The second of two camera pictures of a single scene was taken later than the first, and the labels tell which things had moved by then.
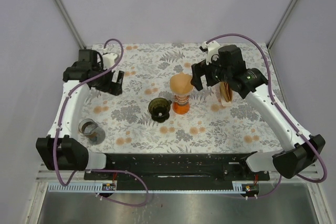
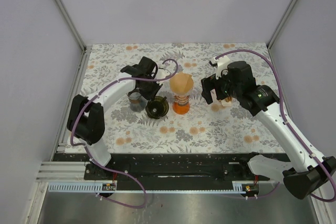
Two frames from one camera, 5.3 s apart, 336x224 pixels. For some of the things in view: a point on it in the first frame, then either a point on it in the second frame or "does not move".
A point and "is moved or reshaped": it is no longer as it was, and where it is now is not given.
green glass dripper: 159,108 is moved or reshaped
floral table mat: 158,112 does not move
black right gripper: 201,68 to 211,83
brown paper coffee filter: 180,83 does not move
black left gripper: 114,88 to 151,95
